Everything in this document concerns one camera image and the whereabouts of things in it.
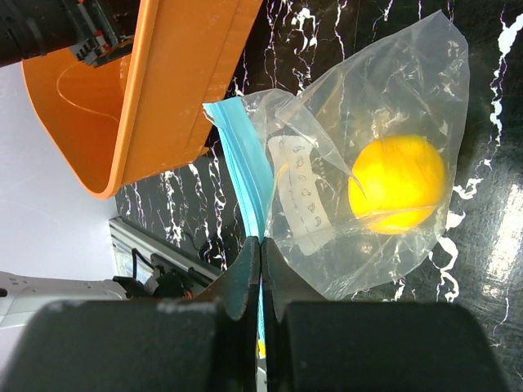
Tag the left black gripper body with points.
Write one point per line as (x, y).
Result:
(96, 32)

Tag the clear zip top bag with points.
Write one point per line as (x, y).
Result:
(290, 156)

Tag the aluminium frame rail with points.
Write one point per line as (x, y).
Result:
(138, 255)

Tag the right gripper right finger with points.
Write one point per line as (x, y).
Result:
(286, 297)

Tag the yellow lemon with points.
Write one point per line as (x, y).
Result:
(397, 183)

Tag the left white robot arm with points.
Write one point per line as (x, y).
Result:
(21, 297)

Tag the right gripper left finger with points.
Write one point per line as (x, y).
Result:
(229, 308)

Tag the orange plastic basket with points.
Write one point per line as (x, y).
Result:
(143, 114)

